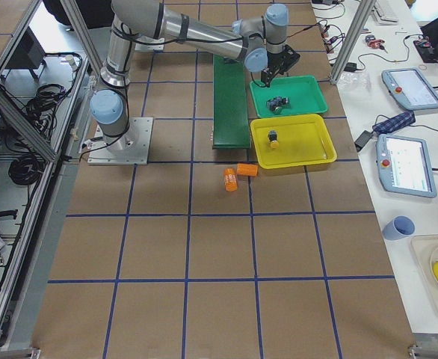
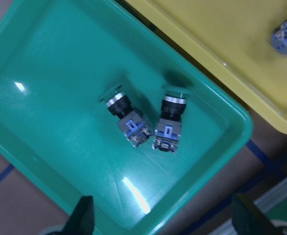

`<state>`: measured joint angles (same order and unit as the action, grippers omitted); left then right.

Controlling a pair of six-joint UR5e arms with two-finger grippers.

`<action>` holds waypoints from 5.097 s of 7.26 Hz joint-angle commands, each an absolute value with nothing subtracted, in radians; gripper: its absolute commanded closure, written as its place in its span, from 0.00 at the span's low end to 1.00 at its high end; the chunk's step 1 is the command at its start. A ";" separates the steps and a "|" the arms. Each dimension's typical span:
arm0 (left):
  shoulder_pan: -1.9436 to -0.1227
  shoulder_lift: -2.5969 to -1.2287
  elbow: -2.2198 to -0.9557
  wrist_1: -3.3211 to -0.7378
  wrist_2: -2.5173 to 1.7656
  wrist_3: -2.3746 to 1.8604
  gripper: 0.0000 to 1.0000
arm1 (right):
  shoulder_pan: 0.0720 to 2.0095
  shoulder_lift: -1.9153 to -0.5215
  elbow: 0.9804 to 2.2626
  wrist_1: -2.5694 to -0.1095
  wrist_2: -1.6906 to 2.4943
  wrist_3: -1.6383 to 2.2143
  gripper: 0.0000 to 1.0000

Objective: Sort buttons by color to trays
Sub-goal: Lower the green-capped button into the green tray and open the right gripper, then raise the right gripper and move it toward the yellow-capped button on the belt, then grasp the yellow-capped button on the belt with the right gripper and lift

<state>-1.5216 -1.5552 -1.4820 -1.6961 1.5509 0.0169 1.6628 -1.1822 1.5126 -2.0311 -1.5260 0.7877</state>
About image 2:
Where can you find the yellow plastic tray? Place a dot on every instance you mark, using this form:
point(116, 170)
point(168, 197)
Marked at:
point(231, 39)

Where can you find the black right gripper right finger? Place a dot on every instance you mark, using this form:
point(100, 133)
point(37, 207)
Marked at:
point(247, 219)

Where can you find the green push button switch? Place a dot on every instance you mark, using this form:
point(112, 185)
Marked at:
point(133, 123)
point(168, 129)

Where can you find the green conveyor belt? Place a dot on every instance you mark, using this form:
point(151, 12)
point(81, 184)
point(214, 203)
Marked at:
point(273, 204)

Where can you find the green plastic tray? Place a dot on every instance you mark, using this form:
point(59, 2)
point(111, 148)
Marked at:
point(57, 57)

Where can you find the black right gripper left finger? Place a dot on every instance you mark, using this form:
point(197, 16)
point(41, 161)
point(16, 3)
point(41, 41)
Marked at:
point(82, 219)

